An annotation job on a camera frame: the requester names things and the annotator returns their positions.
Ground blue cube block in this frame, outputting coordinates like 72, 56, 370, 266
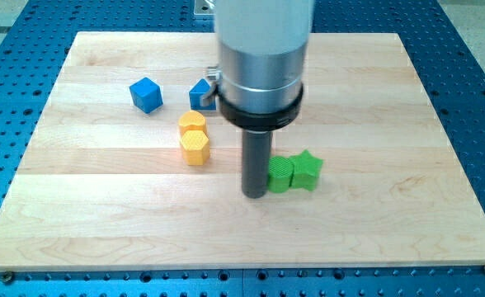
129, 78, 163, 114

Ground light wooden board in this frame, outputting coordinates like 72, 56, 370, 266
0, 32, 485, 271

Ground green star block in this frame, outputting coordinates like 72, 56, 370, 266
289, 149, 323, 191

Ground yellow heart block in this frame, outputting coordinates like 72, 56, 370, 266
178, 110, 208, 136

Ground silver robot arm cylinder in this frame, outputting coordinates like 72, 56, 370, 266
214, 0, 314, 114

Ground green cylinder block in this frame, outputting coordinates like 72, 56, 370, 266
267, 156, 294, 193

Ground yellow hexagon block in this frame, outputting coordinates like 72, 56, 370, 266
180, 130, 210, 166

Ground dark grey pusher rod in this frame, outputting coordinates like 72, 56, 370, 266
242, 130, 273, 199

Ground black clamp ring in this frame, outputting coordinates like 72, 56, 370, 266
200, 67, 304, 133

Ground blue pentagon block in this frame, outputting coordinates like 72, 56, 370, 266
189, 78, 216, 111

